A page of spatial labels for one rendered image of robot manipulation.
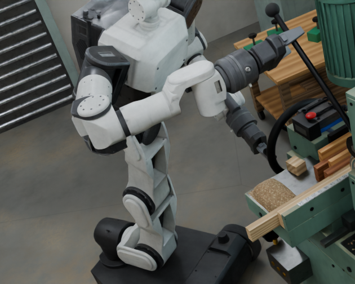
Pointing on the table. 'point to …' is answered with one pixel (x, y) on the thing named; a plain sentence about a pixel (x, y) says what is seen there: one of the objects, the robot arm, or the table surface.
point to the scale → (323, 190)
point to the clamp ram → (337, 133)
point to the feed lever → (271, 9)
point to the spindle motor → (341, 41)
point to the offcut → (296, 165)
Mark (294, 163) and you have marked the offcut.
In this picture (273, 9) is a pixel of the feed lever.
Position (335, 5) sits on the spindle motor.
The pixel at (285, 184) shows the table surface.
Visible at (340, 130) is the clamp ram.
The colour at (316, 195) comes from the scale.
